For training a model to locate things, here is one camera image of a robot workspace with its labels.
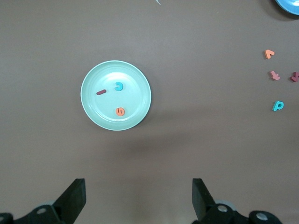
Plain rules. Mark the orange foam letter v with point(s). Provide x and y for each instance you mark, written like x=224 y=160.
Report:
x=268 y=54

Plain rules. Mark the small white paper scrap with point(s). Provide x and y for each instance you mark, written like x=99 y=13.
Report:
x=158 y=2

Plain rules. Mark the dark red foam letter k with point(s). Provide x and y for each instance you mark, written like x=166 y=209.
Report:
x=294 y=77

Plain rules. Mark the teal foam letter c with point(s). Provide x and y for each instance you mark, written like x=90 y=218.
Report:
x=120 y=88

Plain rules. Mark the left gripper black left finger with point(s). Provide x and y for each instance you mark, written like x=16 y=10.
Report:
x=74 y=198

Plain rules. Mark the blue round plate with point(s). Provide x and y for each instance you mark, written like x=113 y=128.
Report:
x=289 y=4

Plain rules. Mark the orange foam letter e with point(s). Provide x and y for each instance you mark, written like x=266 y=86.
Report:
x=120 y=114

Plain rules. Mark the light green round plate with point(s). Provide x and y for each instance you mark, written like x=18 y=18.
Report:
x=135 y=98

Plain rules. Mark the dark red foam letter l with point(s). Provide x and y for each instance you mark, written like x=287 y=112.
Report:
x=101 y=92

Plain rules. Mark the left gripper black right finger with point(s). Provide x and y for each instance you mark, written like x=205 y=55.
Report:
x=199 y=198

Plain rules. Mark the teal foam letter p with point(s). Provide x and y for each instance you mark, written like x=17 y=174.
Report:
x=275 y=107

